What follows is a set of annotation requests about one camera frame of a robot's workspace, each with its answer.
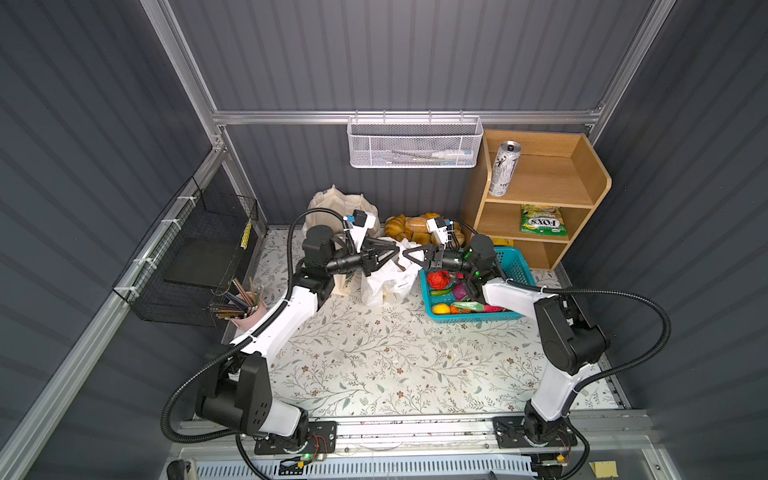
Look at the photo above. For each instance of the teal plastic basket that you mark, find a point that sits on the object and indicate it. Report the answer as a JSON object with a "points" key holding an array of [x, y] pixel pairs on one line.
{"points": [[515, 267]]}

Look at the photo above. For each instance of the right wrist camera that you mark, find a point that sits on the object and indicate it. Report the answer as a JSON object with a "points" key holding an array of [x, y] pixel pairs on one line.
{"points": [[440, 230]]}

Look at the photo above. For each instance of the wooden shelf unit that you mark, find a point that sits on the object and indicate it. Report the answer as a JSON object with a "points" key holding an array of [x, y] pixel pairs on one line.
{"points": [[555, 169]]}

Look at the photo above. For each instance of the white plastic grocery bag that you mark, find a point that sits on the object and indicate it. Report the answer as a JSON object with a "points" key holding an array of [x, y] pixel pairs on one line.
{"points": [[393, 282]]}

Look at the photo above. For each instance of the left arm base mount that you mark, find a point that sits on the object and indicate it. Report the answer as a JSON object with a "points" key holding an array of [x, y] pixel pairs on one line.
{"points": [[310, 437]]}

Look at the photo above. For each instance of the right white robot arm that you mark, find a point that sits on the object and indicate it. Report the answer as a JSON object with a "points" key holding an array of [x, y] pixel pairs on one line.
{"points": [[571, 342]]}

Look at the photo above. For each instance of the pink pencil cup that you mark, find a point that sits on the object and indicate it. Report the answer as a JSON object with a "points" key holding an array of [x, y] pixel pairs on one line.
{"points": [[241, 303]]}

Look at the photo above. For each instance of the red tomato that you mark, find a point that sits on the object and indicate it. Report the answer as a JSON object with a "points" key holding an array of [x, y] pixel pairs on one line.
{"points": [[438, 280]]}

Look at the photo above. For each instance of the cream canvas tote bag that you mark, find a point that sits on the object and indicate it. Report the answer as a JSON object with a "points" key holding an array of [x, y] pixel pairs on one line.
{"points": [[344, 204]]}

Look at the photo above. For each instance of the white wire wall basket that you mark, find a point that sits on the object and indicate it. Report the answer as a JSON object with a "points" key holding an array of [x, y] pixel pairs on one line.
{"points": [[414, 141]]}

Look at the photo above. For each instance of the black wire wall basket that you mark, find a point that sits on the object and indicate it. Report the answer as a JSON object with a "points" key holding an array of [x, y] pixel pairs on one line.
{"points": [[184, 274]]}

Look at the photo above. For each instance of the yellow lemon lower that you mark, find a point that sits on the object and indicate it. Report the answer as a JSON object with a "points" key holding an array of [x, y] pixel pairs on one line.
{"points": [[441, 309]]}

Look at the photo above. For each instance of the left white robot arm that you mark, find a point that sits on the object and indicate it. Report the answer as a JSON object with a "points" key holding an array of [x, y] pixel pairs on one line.
{"points": [[234, 384]]}

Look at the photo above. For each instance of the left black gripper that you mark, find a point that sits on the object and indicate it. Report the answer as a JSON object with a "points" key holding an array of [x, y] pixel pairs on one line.
{"points": [[369, 260]]}

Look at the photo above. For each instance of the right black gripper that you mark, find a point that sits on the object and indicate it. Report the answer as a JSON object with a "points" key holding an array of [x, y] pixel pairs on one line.
{"points": [[431, 258]]}

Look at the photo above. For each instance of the yellow bread tray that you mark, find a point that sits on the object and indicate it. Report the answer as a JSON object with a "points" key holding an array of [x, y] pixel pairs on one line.
{"points": [[413, 229]]}

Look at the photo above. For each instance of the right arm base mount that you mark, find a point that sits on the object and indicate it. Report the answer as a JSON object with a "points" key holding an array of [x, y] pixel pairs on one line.
{"points": [[522, 432]]}

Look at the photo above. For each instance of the green Fox's candy bag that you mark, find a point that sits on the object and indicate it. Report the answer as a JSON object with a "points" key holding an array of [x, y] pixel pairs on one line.
{"points": [[542, 220]]}

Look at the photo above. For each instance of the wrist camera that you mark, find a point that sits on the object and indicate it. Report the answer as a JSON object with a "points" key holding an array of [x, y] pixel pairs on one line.
{"points": [[440, 230], [357, 226]]}

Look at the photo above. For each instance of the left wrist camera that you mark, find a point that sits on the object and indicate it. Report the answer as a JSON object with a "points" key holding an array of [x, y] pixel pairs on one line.
{"points": [[357, 226]]}

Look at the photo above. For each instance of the left silver drink can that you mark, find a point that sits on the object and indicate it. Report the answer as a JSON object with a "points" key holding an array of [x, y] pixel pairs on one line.
{"points": [[503, 167]]}

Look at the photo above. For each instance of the floral table mat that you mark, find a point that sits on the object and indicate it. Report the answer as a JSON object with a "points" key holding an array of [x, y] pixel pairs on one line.
{"points": [[354, 359]]}

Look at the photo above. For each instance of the purple onion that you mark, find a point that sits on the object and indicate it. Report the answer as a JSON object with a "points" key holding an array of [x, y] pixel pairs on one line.
{"points": [[461, 293]]}

